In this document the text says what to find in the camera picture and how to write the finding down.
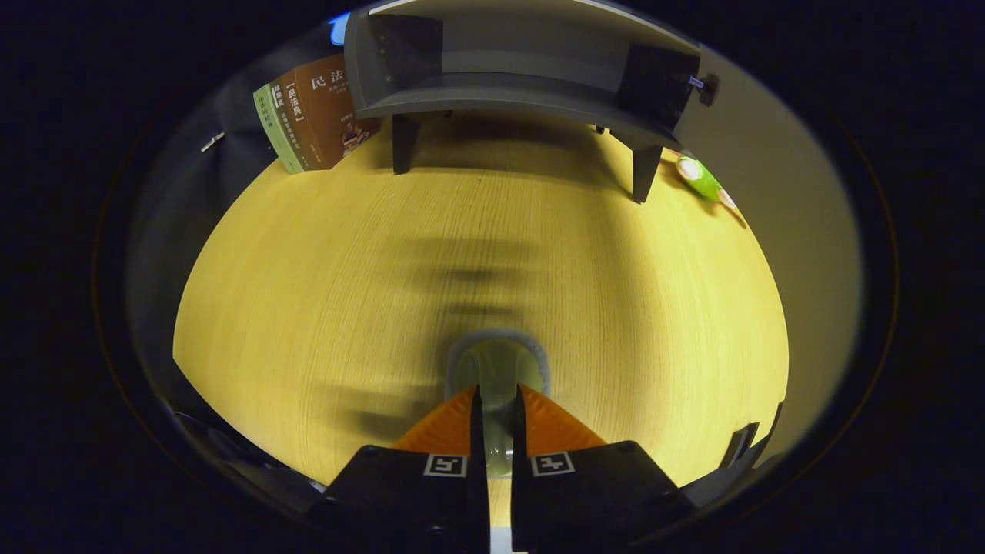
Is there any green and pink toy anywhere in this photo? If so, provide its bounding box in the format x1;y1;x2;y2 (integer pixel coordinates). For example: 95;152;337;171
676;152;746;225

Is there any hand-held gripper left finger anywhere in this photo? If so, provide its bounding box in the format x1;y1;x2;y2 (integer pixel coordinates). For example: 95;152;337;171
308;385;491;554

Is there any black backdrop cloth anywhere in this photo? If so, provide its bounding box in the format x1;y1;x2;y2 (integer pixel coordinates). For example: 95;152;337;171
127;23;355;401

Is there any pale green cup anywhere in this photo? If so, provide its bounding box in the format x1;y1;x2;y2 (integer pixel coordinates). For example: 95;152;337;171
446;329;552;479

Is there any grey cabinet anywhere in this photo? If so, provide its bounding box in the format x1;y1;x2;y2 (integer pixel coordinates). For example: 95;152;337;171
343;0;722;205

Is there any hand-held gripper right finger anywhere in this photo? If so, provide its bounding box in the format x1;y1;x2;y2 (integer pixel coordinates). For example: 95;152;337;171
510;385;697;554

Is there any cabinet door hinge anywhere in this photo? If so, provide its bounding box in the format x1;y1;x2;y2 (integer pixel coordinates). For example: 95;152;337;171
687;72;722;107

